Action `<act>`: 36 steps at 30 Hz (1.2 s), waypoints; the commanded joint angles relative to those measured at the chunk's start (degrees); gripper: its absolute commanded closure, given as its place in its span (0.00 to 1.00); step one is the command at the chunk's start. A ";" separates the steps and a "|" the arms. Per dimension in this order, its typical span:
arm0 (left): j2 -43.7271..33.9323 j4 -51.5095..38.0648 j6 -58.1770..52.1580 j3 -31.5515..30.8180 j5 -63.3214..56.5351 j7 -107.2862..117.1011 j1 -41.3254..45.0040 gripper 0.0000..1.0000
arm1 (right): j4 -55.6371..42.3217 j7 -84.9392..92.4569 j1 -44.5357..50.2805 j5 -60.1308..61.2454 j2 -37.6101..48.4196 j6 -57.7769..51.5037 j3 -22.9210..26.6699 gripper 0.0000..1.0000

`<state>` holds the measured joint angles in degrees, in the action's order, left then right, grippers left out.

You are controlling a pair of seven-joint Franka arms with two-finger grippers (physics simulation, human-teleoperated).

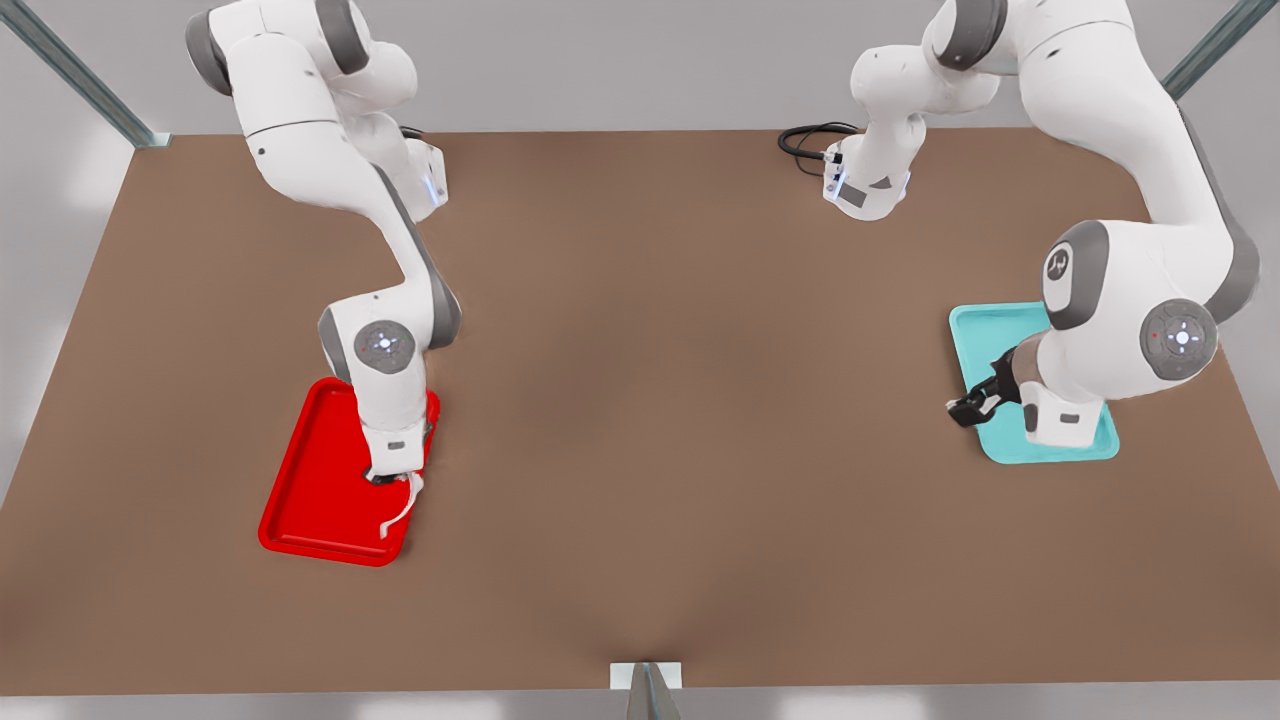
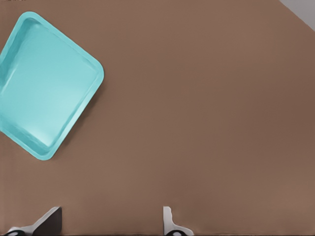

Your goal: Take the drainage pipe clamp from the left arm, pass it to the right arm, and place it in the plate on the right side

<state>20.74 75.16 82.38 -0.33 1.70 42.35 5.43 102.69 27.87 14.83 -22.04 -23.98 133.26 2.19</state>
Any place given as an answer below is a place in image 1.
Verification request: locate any silver frame post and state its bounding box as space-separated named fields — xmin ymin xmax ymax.
xmin=0 ymin=0 xmax=171 ymax=150
xmin=610 ymin=661 xmax=683 ymax=720
xmin=1160 ymin=0 xmax=1280 ymax=101

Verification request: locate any cyan rectangular tray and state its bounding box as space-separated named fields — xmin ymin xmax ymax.
xmin=948 ymin=303 xmax=1120 ymax=466

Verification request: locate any red rectangular tray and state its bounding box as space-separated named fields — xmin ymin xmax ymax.
xmin=258 ymin=377 xmax=442 ymax=568

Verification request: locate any white drainage pipe clamp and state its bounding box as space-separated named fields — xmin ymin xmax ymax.
xmin=377 ymin=472 xmax=428 ymax=542

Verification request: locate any black cable loop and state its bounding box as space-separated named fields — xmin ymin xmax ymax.
xmin=778 ymin=122 xmax=864 ymax=180

